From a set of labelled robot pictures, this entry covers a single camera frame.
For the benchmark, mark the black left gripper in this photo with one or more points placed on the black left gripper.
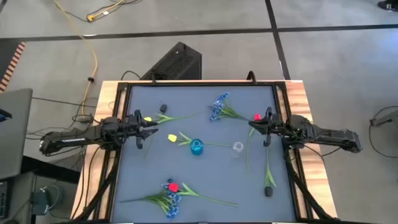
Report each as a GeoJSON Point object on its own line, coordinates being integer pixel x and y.
{"type": "Point", "coordinates": [133, 127]}

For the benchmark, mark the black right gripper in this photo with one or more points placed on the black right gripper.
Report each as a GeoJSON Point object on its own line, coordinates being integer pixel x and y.
{"type": "Point", "coordinates": [276, 126]}

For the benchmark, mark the red artificial tulip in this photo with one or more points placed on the red artificial tulip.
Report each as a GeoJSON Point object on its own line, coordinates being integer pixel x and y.
{"type": "Point", "coordinates": [173, 187]}
{"type": "Point", "coordinates": [257, 117]}

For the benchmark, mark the yellow artificial tulip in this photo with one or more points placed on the yellow artificial tulip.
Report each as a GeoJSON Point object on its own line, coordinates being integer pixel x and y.
{"type": "Point", "coordinates": [164, 118]}
{"type": "Point", "coordinates": [172, 137]}

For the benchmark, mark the blue artificial flower bunch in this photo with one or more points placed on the blue artificial flower bunch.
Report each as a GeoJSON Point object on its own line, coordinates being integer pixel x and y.
{"type": "Point", "coordinates": [217, 107]}
{"type": "Point", "coordinates": [171, 202]}

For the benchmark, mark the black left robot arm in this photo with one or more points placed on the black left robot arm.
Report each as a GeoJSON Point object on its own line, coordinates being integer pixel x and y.
{"type": "Point", "coordinates": [74, 138]}

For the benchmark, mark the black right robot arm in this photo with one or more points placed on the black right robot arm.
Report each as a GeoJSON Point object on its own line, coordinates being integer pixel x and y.
{"type": "Point", "coordinates": [326, 135]}

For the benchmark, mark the clear glass vase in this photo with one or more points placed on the clear glass vase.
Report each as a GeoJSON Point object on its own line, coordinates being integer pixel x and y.
{"type": "Point", "coordinates": [237, 146]}

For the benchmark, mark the blue glass vase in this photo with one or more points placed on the blue glass vase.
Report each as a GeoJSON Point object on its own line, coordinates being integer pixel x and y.
{"type": "Point", "coordinates": [196, 147]}

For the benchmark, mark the black computer tower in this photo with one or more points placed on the black computer tower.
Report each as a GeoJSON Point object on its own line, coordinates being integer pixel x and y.
{"type": "Point", "coordinates": [177, 62]}

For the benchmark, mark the grey power adapter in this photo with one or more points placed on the grey power adapter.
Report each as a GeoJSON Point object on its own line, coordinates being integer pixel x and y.
{"type": "Point", "coordinates": [42, 200]}

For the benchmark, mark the grey laptop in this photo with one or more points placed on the grey laptop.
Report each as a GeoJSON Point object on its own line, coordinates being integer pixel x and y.
{"type": "Point", "coordinates": [15, 133]}

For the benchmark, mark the dark device with blue screen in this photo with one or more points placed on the dark device with blue screen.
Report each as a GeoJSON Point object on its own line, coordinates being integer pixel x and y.
{"type": "Point", "coordinates": [4, 115]}

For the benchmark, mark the black orange-striped floor mat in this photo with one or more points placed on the black orange-striped floor mat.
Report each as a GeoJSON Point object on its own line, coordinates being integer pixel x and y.
{"type": "Point", "coordinates": [6, 59]}

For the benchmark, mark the person's shoe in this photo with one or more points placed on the person's shoe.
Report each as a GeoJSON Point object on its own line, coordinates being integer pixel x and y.
{"type": "Point", "coordinates": [388, 4]}

